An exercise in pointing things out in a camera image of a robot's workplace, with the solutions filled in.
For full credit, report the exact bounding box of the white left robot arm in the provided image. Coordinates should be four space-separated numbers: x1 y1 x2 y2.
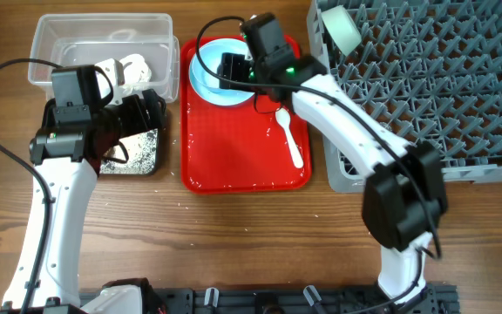
2 89 166 311

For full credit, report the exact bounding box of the light blue plate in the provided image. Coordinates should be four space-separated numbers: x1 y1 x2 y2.
189 38 254 106

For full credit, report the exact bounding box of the pale green bowl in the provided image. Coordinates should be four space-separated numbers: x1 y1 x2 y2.
321 5 362 56

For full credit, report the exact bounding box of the white tissue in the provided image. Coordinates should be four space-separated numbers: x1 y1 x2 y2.
119 54 152 84

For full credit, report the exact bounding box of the black plastic tray bin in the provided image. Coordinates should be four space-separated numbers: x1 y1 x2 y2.
29 91 167 175

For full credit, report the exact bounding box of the red serving tray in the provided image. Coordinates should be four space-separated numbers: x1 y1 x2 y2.
179 39 312 195

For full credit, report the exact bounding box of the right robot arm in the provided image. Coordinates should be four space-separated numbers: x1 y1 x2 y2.
212 53 448 304

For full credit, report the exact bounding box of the light blue small bowl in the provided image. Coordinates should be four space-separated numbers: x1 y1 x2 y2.
203 52 252 92

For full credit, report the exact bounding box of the white plastic spoon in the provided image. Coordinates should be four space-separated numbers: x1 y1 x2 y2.
275 108 304 168

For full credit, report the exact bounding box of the clear plastic waste bin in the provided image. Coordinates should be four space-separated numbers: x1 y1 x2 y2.
30 13 180 104

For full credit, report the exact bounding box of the white rice pile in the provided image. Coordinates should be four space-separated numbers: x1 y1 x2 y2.
100 129 159 175

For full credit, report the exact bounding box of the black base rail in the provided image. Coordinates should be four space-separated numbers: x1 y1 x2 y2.
76 283 459 314

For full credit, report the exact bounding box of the grey dishwasher rack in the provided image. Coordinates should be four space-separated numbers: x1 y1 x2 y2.
307 0 502 183

